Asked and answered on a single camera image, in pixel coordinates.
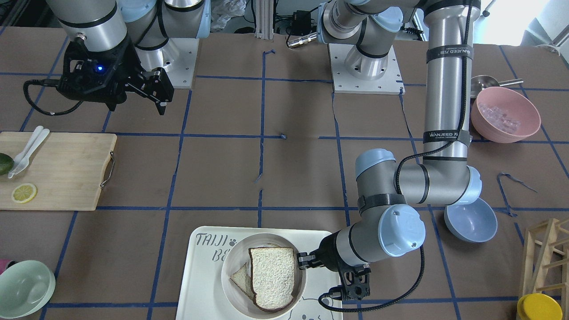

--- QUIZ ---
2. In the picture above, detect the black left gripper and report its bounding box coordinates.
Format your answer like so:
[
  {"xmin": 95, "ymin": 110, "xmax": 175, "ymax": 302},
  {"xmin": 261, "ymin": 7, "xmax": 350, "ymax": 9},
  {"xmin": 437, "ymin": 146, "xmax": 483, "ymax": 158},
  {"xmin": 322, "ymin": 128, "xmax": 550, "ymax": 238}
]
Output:
[{"xmin": 296, "ymin": 232, "xmax": 371, "ymax": 300}]

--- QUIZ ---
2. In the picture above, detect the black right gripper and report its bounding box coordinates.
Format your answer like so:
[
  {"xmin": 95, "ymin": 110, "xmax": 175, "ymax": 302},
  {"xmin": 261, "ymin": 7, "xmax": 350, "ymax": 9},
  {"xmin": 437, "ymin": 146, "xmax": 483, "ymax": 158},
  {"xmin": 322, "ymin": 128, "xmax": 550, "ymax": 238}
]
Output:
[{"xmin": 56, "ymin": 35, "xmax": 174, "ymax": 115}]

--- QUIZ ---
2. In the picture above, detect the bread slice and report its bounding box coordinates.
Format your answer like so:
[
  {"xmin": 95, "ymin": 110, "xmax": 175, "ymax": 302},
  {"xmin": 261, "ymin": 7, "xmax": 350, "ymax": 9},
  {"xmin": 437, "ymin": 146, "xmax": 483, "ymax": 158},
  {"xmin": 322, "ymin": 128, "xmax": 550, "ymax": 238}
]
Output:
[
  {"xmin": 248, "ymin": 247, "xmax": 296, "ymax": 312},
  {"xmin": 230, "ymin": 263, "xmax": 254, "ymax": 300}
]

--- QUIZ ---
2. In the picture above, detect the cream round plate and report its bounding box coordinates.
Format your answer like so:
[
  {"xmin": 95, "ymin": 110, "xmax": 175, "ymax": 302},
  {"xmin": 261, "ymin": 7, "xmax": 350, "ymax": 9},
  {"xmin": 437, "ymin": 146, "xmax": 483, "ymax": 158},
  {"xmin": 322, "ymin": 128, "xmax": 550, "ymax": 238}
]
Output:
[{"xmin": 220, "ymin": 233, "xmax": 306, "ymax": 320}]

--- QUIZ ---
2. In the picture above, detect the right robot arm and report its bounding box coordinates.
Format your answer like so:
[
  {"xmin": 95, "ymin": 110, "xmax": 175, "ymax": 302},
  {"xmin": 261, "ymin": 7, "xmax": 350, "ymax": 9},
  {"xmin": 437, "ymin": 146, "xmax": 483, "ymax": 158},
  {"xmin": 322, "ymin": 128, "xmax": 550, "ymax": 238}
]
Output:
[{"xmin": 47, "ymin": 0, "xmax": 211, "ymax": 115}]

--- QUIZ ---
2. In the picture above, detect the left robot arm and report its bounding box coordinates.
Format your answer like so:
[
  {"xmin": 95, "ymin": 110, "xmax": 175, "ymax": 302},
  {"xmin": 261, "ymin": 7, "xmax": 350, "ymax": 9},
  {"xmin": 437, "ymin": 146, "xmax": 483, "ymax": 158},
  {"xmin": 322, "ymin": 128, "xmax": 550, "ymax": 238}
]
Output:
[{"xmin": 297, "ymin": 0, "xmax": 482, "ymax": 310}]

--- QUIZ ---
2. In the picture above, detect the bread slice on plate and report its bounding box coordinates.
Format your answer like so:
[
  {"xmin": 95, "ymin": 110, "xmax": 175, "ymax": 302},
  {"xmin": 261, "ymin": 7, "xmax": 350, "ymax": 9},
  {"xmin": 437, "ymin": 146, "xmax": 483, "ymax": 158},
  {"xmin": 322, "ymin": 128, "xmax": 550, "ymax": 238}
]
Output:
[{"xmin": 230, "ymin": 263, "xmax": 254, "ymax": 300}]

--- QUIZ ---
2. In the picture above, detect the wooden cutting board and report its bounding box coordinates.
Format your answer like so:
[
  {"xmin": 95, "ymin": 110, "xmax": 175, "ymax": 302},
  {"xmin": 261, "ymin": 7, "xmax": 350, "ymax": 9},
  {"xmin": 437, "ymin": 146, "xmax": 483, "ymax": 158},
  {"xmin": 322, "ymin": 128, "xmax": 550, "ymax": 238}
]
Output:
[{"xmin": 0, "ymin": 132, "xmax": 117, "ymax": 211}]

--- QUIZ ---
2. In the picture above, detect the cream bear tray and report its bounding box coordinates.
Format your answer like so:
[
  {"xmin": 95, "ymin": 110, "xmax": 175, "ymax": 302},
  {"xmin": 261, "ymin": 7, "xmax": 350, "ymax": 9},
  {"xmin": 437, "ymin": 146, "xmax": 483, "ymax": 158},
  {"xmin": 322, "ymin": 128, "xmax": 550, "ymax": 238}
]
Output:
[{"xmin": 176, "ymin": 226, "xmax": 343, "ymax": 320}]

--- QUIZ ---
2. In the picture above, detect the white plastic spoon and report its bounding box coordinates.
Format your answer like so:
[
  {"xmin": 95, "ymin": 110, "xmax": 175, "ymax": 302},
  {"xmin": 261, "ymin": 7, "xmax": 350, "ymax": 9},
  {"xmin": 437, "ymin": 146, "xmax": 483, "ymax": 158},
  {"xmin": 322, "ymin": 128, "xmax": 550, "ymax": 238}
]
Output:
[{"xmin": 7, "ymin": 126, "xmax": 44, "ymax": 179}]

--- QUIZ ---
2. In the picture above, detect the white plastic fork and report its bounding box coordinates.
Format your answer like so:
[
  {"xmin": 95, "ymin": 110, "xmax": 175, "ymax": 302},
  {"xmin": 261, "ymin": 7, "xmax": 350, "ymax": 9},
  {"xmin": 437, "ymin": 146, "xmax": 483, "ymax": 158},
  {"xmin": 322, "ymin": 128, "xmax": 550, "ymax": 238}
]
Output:
[{"xmin": 17, "ymin": 128, "xmax": 50, "ymax": 174}]

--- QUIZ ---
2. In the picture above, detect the lemon slice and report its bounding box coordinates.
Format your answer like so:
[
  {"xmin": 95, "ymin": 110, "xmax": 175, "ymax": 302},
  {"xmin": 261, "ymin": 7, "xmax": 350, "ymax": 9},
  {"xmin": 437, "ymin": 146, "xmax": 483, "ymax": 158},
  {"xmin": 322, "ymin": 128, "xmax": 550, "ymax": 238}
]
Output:
[{"xmin": 12, "ymin": 184, "xmax": 37, "ymax": 204}]

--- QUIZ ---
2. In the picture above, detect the blue bowl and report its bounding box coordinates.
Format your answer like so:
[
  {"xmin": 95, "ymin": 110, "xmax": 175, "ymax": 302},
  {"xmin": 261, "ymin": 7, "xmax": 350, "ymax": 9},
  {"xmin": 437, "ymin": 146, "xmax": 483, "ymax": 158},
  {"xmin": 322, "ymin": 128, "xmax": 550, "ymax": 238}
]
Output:
[{"xmin": 444, "ymin": 198, "xmax": 498, "ymax": 243}]

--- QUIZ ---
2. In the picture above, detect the pink cup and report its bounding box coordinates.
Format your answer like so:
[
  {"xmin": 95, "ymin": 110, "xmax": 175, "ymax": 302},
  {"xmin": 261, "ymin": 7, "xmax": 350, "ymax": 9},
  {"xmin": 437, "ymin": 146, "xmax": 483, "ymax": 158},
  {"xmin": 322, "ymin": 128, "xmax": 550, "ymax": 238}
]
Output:
[{"xmin": 0, "ymin": 259, "xmax": 18, "ymax": 275}]

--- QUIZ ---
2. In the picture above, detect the green bowl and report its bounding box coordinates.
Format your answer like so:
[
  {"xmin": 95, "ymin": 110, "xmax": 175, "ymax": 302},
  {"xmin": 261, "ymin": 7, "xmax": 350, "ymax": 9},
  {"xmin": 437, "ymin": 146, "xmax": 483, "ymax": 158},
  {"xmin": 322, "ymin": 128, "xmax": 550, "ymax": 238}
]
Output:
[{"xmin": 0, "ymin": 260, "xmax": 56, "ymax": 319}]

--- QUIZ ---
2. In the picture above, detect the yellow cup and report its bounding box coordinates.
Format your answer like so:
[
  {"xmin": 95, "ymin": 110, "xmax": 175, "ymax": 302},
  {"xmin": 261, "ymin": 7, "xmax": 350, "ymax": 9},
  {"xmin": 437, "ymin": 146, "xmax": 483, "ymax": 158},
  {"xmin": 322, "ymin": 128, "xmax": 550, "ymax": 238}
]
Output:
[{"xmin": 516, "ymin": 293, "xmax": 563, "ymax": 320}]

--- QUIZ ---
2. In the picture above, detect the ice cubes pile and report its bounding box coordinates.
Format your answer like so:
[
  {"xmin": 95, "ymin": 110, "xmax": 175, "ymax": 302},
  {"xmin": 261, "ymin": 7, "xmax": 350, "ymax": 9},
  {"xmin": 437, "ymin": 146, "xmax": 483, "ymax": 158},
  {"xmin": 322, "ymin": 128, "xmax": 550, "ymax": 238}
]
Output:
[{"xmin": 478, "ymin": 104, "xmax": 521, "ymax": 134}]

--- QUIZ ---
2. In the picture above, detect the wooden cup rack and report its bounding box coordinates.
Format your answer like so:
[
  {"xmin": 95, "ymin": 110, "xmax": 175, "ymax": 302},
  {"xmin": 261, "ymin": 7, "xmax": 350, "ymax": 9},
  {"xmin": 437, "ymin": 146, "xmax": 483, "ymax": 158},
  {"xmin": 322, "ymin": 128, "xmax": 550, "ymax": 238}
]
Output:
[{"xmin": 519, "ymin": 218, "xmax": 569, "ymax": 312}]

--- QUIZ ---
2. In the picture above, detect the pink bowl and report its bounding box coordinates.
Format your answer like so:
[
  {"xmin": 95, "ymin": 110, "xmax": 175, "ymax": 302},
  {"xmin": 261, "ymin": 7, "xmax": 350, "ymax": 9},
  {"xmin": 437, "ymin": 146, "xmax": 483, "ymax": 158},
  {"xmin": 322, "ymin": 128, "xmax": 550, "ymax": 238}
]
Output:
[{"xmin": 471, "ymin": 87, "xmax": 542, "ymax": 143}]

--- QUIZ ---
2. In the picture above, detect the metal scoop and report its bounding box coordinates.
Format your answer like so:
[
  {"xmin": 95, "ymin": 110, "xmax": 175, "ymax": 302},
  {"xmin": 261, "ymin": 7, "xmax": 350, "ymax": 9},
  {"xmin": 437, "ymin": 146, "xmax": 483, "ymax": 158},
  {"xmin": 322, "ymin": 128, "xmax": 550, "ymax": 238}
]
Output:
[{"xmin": 470, "ymin": 75, "xmax": 524, "ymax": 99}]

